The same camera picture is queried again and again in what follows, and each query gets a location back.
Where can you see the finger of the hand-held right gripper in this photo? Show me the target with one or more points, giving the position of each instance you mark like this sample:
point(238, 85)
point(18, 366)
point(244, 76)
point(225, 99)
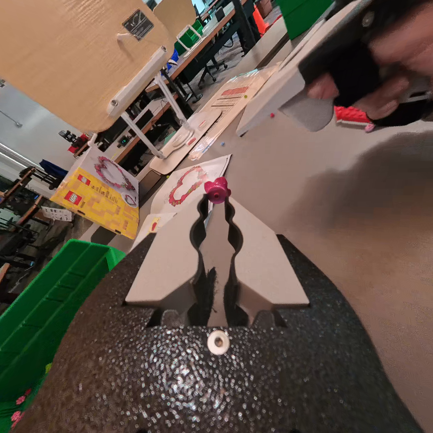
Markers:
point(324, 37)
point(270, 98)

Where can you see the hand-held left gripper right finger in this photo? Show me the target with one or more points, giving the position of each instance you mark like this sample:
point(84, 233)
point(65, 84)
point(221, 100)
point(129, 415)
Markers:
point(267, 270)

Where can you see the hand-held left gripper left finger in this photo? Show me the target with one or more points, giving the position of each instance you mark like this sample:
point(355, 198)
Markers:
point(162, 267)

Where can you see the magenta lego flower piece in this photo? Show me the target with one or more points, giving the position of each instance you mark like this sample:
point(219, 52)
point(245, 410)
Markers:
point(216, 189)

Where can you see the yellow lego box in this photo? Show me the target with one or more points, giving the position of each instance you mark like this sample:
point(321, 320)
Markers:
point(98, 206)

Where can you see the lego instruction booklet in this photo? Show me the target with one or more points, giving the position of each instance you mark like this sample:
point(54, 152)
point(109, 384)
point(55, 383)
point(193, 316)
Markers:
point(189, 182)

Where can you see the pile of small lego pieces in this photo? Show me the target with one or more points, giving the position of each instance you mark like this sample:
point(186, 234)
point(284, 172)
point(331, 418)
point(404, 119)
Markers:
point(20, 401)

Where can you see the person's right hand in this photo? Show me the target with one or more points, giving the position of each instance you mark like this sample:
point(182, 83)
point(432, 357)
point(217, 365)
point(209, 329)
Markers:
point(406, 57)

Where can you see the green plastic bin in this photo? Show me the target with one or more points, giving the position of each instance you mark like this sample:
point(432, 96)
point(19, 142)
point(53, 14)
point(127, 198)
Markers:
point(50, 304)
point(301, 17)

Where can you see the clear plastic bag with sheet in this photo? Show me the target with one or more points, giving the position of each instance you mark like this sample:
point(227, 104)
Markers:
point(233, 94)

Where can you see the black office chair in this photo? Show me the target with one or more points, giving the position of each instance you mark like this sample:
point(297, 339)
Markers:
point(211, 69)

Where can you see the orange traffic cone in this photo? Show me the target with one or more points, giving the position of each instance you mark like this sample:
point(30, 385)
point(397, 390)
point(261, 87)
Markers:
point(261, 20)

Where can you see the long wooden desk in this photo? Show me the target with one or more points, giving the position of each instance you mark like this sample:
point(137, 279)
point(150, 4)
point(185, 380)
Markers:
point(216, 32)

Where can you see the white printed paper sheet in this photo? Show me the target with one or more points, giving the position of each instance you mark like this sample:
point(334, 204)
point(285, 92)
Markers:
point(57, 213)

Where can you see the plywood panel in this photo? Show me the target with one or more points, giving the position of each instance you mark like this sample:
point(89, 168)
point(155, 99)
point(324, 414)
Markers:
point(176, 13)

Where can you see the wooden chair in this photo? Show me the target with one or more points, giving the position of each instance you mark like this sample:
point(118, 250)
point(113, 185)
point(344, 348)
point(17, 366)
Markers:
point(67, 50)

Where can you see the red lego heart frame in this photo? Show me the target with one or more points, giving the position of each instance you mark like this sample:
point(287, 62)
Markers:
point(351, 115)

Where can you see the green bin with white frame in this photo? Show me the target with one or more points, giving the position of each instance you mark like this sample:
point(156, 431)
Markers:
point(189, 37)

